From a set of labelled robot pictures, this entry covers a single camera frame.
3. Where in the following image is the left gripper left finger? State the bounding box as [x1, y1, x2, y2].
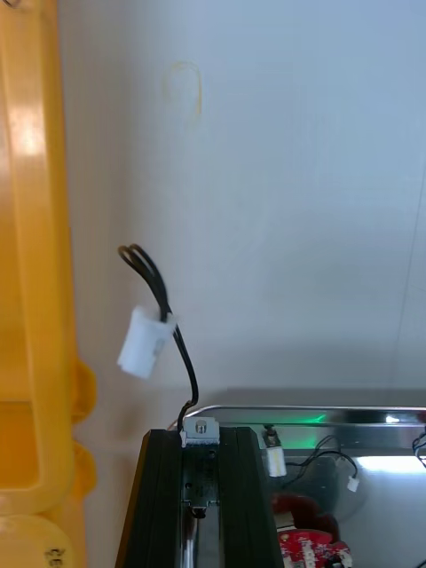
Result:
[115, 428, 184, 568]

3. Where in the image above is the solenoid with blue label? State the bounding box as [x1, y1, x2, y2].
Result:
[117, 242, 222, 449]

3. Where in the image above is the round red circuit board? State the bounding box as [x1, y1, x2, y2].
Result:
[271, 491, 352, 568]

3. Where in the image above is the yellow-orange plastic bin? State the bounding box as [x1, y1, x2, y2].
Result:
[0, 0, 98, 516]
[0, 438, 98, 568]

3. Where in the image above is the steel tray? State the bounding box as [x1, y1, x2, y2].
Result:
[181, 404, 426, 568]

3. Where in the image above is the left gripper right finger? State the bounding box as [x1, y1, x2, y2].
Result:
[219, 426, 286, 568]

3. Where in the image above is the blue-white twisted wire harness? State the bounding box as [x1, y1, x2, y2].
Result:
[411, 424, 426, 468]

